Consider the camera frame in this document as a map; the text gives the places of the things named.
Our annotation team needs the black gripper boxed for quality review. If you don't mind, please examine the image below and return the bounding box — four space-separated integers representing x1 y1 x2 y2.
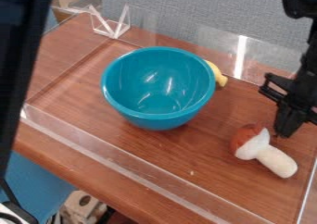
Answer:
259 55 317 138

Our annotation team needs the plush mushroom toy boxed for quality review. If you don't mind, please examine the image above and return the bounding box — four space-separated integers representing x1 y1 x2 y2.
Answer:
230 124 299 179

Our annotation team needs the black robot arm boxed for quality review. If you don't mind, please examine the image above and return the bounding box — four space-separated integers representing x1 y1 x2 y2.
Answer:
259 0 317 138

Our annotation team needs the blue plastic bowl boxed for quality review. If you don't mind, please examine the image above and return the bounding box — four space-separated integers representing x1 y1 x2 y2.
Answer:
101 46 216 131

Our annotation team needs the yellow plush toy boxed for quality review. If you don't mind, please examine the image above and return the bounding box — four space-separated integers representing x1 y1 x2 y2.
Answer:
208 61 228 87

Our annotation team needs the clear acrylic back barrier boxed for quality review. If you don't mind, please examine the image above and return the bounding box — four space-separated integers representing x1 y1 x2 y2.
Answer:
102 0 317 81

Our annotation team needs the clear acrylic barrier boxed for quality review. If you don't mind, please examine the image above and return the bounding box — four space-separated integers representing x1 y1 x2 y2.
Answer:
102 0 317 81
19 105 273 224

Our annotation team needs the clear acrylic front barrier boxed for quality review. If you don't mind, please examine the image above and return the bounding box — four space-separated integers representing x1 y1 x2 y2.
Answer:
19 105 273 224

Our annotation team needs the wooden block with hole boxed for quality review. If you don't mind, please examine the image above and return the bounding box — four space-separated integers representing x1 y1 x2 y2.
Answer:
51 190 109 224

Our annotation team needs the clear acrylic corner bracket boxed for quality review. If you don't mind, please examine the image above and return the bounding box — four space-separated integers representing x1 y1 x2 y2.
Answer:
62 4 131 40

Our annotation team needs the dark foreground post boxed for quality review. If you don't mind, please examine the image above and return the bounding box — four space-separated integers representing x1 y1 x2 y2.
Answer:
0 0 58 180

